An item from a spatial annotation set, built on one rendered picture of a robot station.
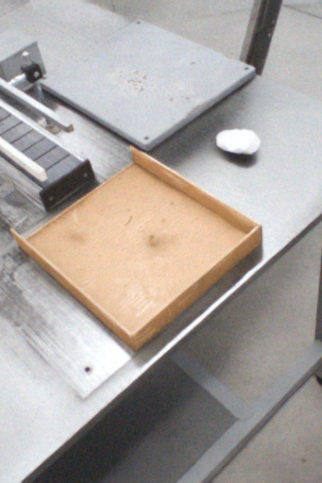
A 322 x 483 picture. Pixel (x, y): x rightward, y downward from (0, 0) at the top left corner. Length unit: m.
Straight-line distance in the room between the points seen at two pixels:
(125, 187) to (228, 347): 0.86
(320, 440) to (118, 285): 0.91
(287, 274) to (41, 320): 1.17
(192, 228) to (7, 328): 0.32
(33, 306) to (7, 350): 0.08
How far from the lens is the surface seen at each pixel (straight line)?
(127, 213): 0.99
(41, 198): 1.02
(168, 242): 0.93
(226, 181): 1.02
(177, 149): 1.10
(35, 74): 1.15
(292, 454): 1.64
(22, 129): 1.16
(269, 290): 1.90
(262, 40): 1.89
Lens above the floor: 1.52
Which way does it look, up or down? 47 degrees down
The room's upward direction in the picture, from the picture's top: 12 degrees counter-clockwise
